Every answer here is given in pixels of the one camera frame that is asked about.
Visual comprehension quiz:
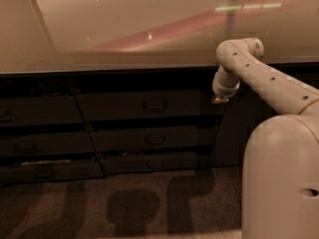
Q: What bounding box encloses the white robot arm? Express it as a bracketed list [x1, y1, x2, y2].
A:
[212, 38, 319, 239]

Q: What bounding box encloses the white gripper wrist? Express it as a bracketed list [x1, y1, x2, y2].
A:
[211, 77, 240, 104]

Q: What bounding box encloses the dark cabinet door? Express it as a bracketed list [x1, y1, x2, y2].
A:
[207, 85, 273, 167]

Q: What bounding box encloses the dark drawer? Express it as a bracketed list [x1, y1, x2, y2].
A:
[90, 124, 219, 153]
[0, 132, 95, 157]
[101, 151, 208, 174]
[0, 160, 104, 184]
[76, 90, 225, 121]
[0, 96, 82, 127]

